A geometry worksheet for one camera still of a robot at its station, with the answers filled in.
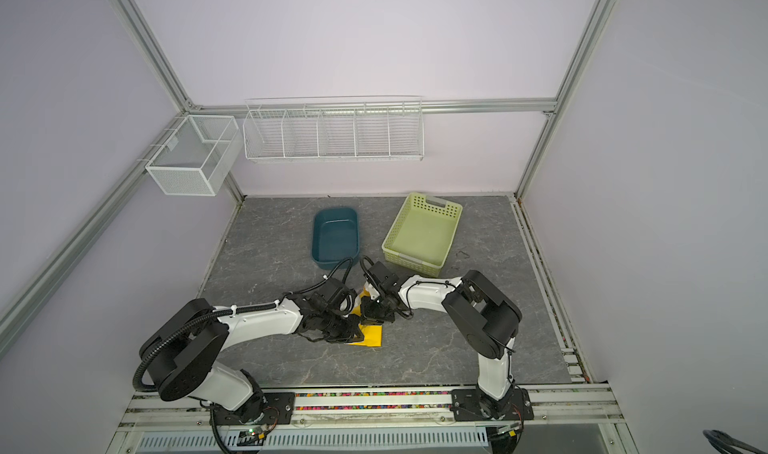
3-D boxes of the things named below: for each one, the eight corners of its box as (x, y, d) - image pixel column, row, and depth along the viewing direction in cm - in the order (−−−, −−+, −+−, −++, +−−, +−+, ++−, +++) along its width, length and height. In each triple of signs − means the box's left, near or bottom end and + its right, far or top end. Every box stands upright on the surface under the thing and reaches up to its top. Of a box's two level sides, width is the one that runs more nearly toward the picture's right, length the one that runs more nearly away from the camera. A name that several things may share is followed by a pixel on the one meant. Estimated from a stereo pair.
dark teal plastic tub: (309, 267, 103) (304, 257, 98) (319, 218, 117) (316, 207, 112) (357, 267, 103) (355, 257, 98) (362, 218, 117) (360, 207, 112)
